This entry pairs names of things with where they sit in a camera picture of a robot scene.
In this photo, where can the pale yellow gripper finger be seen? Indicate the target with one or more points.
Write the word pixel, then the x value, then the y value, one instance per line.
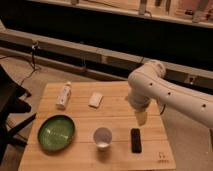
pixel 141 117

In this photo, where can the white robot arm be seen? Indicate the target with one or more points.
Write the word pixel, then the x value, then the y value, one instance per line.
pixel 147 82

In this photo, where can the white sponge block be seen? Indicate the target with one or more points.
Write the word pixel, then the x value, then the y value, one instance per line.
pixel 95 99

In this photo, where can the black chair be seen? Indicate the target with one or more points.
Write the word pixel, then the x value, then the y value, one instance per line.
pixel 10 102

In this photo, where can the white plastic bottle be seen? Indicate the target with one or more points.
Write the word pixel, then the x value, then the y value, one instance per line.
pixel 63 97

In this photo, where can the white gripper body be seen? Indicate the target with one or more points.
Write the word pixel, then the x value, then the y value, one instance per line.
pixel 138 100

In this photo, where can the white paper cup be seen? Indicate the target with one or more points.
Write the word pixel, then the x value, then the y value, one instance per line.
pixel 102 138

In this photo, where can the grey metal rail beam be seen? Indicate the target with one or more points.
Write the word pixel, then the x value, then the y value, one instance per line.
pixel 91 59

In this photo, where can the black remote control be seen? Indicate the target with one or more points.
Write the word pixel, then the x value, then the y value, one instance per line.
pixel 136 141

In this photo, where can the green ceramic bowl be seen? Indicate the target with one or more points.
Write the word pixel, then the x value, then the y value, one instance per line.
pixel 56 133

